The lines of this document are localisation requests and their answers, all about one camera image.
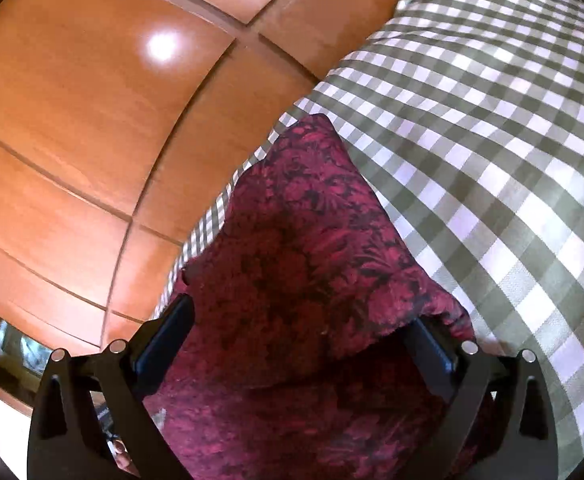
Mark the red floral patterned garment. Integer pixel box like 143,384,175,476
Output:
146,115,473,479

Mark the wooden panelled wardrobe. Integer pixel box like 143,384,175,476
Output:
0,0,397,353

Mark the wooden framed window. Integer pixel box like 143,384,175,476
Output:
0,299,113,441

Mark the green white checkered bedsheet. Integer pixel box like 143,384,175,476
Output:
166,0,584,479

